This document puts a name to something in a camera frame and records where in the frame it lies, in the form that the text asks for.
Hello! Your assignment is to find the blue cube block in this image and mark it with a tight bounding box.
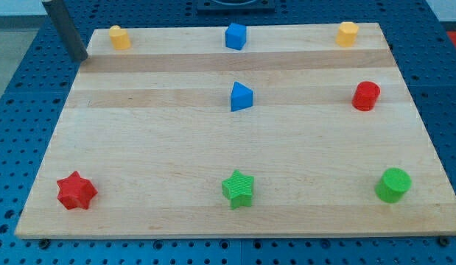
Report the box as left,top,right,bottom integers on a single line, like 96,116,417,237
225,23,247,50

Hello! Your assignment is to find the green star block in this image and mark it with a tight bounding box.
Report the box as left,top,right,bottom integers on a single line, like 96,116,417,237
222,169,254,209

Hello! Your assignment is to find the green cylinder block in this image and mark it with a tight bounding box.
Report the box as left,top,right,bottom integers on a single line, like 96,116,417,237
375,168,413,203

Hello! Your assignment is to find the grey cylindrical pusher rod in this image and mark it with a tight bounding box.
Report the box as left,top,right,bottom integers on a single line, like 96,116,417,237
41,0,88,63

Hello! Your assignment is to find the red cylinder block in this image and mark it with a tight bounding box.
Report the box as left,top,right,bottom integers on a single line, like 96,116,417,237
351,81,381,111

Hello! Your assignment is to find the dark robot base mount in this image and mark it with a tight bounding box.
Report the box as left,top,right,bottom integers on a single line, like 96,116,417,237
196,0,276,13

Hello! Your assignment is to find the yellow hexagon block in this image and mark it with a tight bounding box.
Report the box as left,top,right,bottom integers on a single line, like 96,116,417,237
335,21,359,47

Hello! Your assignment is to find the yellow heart block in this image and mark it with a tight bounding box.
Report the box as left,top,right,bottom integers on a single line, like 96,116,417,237
108,25,131,50

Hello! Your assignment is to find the wooden board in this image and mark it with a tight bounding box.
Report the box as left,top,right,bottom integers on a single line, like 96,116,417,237
15,23,456,239

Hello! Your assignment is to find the blue triangle block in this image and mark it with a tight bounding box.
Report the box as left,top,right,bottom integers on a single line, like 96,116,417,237
230,82,253,112

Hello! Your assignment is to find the red star block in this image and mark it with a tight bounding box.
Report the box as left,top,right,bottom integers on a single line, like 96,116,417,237
57,171,98,210

